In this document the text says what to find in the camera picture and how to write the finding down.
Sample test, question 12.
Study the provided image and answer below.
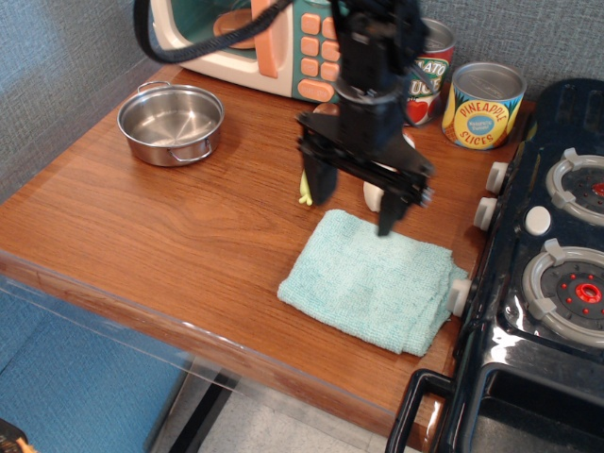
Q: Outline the light blue cloth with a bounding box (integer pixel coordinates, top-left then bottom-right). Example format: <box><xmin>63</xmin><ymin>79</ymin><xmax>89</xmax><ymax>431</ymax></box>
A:
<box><xmin>277</xmin><ymin>210</ymin><xmax>466</xmax><ymax>357</ymax></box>

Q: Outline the grey burner ring lower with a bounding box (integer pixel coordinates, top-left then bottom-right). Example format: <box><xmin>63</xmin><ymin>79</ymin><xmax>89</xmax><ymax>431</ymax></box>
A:
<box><xmin>522</xmin><ymin>238</ymin><xmax>604</xmax><ymax>350</ymax></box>

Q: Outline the grey burner ring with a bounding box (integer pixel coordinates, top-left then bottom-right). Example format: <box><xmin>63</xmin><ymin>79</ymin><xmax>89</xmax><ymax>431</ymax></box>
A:
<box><xmin>545</xmin><ymin>147</ymin><xmax>604</xmax><ymax>227</ymax></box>
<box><xmin>522</xmin><ymin>238</ymin><xmax>604</xmax><ymax>350</ymax></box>

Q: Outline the white stove knob lower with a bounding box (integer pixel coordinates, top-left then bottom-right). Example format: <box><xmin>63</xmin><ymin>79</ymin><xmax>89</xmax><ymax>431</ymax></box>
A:
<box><xmin>446</xmin><ymin>278</ymin><xmax>472</xmax><ymax>317</ymax></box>

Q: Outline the stainless steel pot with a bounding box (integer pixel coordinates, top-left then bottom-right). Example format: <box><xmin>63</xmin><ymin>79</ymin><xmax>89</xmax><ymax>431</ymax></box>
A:
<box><xmin>117</xmin><ymin>81</ymin><xmax>225</xmax><ymax>167</ymax></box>

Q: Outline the grey burner ring upper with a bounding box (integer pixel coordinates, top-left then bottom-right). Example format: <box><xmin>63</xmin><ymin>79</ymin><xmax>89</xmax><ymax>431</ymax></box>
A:
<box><xmin>545</xmin><ymin>147</ymin><xmax>604</xmax><ymax>227</ymax></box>

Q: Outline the pineapple slices can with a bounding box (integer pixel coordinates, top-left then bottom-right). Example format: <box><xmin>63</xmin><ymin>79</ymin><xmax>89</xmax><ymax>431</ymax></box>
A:
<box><xmin>442</xmin><ymin>62</ymin><xmax>527</xmax><ymax>151</ymax></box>

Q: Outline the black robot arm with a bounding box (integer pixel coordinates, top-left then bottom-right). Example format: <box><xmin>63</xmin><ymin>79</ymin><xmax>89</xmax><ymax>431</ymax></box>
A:
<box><xmin>297</xmin><ymin>1</ymin><xmax>434</xmax><ymax>236</ymax></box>

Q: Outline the metal table leg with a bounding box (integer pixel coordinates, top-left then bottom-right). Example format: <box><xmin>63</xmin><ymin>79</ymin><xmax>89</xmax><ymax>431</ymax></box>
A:
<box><xmin>148</xmin><ymin>357</ymin><xmax>241</xmax><ymax>452</ymax></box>

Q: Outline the black toy stove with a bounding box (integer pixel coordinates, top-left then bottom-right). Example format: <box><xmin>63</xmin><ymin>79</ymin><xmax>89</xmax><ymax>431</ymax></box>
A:
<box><xmin>428</xmin><ymin>78</ymin><xmax>603</xmax><ymax>452</ymax></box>

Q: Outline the white stove knob middle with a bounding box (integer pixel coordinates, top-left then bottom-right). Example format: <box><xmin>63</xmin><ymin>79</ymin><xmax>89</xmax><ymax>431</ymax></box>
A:
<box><xmin>473</xmin><ymin>197</ymin><xmax>497</xmax><ymax>231</ymax></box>

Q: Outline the tomato sauce can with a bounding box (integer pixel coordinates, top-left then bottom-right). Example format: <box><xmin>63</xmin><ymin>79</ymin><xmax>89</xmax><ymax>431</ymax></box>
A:
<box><xmin>407</xmin><ymin>18</ymin><xmax>456</xmax><ymax>125</ymax></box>

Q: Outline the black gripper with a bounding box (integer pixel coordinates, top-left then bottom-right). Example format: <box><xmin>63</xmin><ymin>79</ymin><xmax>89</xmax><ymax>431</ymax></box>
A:
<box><xmin>297</xmin><ymin>92</ymin><xmax>434</xmax><ymax>237</ymax></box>

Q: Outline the white stove knob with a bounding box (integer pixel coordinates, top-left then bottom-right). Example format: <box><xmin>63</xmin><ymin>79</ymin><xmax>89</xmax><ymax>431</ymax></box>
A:
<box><xmin>446</xmin><ymin>278</ymin><xmax>472</xmax><ymax>317</ymax></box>
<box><xmin>485</xmin><ymin>161</ymin><xmax>509</xmax><ymax>195</ymax></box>
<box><xmin>473</xmin><ymin>197</ymin><xmax>497</xmax><ymax>231</ymax></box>

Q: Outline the orange microwave plate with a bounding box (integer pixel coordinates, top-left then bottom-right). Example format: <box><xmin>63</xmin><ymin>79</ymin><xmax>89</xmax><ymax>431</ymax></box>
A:
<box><xmin>212</xmin><ymin>8</ymin><xmax>255</xmax><ymax>50</ymax></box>

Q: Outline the white stove knob upper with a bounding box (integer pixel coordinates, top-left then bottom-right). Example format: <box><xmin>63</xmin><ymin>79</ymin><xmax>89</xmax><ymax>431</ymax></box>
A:
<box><xmin>485</xmin><ymin>161</ymin><xmax>509</xmax><ymax>195</ymax></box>

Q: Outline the white round stove button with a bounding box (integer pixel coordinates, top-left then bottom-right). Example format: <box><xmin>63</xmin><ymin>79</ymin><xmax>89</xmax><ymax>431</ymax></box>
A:
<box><xmin>525</xmin><ymin>206</ymin><xmax>551</xmax><ymax>236</ymax></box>

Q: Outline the spoon with yellow handle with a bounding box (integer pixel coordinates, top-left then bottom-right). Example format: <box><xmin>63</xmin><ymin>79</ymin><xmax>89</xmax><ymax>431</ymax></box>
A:
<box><xmin>298</xmin><ymin>103</ymin><xmax>339</xmax><ymax>206</ymax></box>

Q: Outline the plush white mushroom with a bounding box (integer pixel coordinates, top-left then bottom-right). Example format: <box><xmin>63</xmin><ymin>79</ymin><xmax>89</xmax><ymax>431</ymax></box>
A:
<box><xmin>362</xmin><ymin>129</ymin><xmax>416</xmax><ymax>212</ymax></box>

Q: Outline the toy microwave teal and cream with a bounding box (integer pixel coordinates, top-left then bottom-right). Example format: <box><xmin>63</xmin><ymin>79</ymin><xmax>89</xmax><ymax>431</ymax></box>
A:
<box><xmin>150</xmin><ymin>0</ymin><xmax>340</xmax><ymax>103</ymax></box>

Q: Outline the black oven door handle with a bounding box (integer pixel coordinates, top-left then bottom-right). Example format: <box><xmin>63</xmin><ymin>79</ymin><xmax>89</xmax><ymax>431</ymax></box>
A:
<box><xmin>385</xmin><ymin>369</ymin><xmax>454</xmax><ymax>453</ymax></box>

